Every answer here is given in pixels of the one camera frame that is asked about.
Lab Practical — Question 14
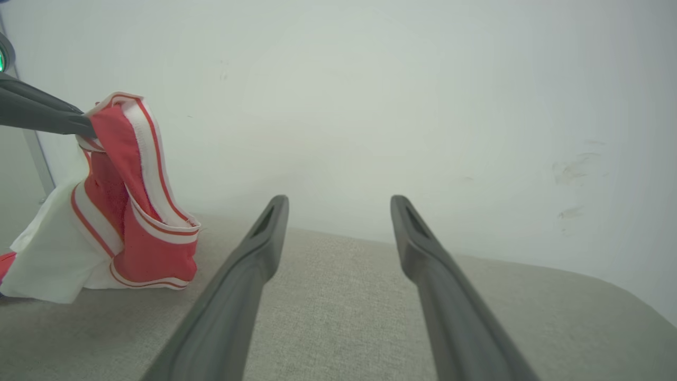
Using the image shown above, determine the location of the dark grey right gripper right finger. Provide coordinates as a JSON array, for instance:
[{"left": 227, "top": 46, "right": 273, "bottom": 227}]
[{"left": 390, "top": 195, "right": 540, "bottom": 381}]

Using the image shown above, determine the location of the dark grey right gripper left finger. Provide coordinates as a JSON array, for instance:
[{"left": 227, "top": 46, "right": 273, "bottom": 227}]
[{"left": 140, "top": 195, "right": 290, "bottom": 381}]

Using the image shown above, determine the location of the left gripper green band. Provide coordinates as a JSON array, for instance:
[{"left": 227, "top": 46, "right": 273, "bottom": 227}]
[{"left": 0, "top": 32, "right": 97, "bottom": 137}]

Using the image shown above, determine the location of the red and white garment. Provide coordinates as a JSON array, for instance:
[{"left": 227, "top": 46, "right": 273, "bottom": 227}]
[{"left": 0, "top": 92, "right": 202, "bottom": 305}]

